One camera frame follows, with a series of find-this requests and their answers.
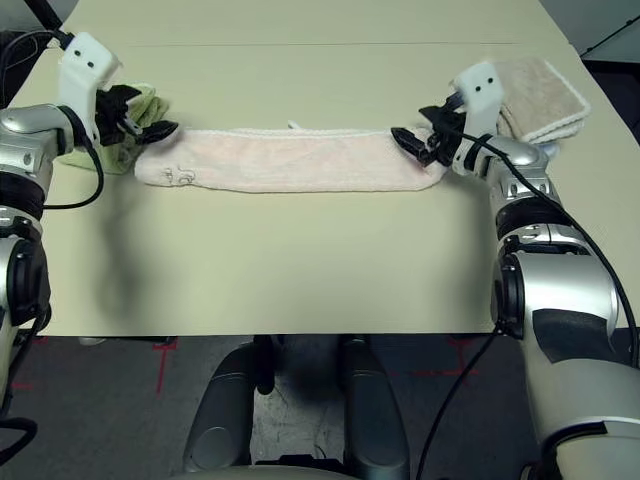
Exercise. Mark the pink embroidered towel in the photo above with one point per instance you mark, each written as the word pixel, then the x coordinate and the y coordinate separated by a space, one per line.
pixel 300 160

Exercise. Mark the black table frame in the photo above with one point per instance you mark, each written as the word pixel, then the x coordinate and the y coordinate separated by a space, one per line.
pixel 50 15

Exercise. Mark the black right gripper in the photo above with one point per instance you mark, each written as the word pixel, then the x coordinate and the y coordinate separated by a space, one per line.
pixel 450 145

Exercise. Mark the grey robot right leg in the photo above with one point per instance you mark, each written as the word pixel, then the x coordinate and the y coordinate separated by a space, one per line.
pixel 372 410

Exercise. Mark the grey robot waist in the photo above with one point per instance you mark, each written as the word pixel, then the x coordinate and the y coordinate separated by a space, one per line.
pixel 260 472

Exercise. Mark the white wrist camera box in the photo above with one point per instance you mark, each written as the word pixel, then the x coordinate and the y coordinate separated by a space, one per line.
pixel 85 65
pixel 482 85

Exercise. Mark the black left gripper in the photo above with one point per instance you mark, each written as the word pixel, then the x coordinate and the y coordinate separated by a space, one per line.
pixel 112 122

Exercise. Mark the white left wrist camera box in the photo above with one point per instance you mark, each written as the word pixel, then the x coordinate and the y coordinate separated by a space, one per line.
pixel 85 65

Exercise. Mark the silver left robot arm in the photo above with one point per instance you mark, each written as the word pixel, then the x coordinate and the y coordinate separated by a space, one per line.
pixel 25 145

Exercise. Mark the beige folded towel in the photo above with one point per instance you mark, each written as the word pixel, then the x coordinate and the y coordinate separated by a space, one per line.
pixel 540 95

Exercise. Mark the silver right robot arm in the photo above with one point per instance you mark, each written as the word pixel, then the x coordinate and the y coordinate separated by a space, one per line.
pixel 550 290

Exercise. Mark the green folded towel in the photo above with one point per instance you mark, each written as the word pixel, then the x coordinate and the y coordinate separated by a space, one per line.
pixel 152 107

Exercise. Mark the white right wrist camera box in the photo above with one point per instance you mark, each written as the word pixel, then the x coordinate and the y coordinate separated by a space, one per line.
pixel 482 85

